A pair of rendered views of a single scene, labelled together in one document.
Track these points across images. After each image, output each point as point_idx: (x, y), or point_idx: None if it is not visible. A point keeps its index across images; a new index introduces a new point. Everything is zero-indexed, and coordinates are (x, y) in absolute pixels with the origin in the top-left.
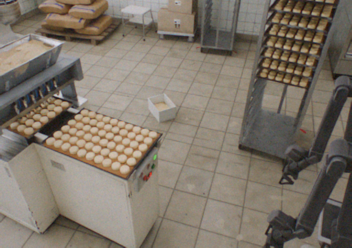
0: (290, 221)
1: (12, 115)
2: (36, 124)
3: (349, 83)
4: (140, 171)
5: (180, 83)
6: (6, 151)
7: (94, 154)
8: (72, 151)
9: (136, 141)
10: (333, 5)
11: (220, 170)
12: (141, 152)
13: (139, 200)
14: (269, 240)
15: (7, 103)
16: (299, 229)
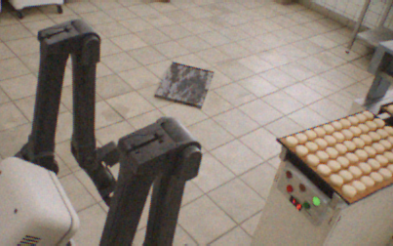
0: (98, 151)
1: None
2: None
3: (168, 130)
4: (292, 170)
5: None
6: (371, 103)
7: (328, 130)
8: (340, 119)
9: (338, 167)
10: None
11: None
12: (313, 162)
13: (279, 216)
14: (107, 167)
15: None
16: None
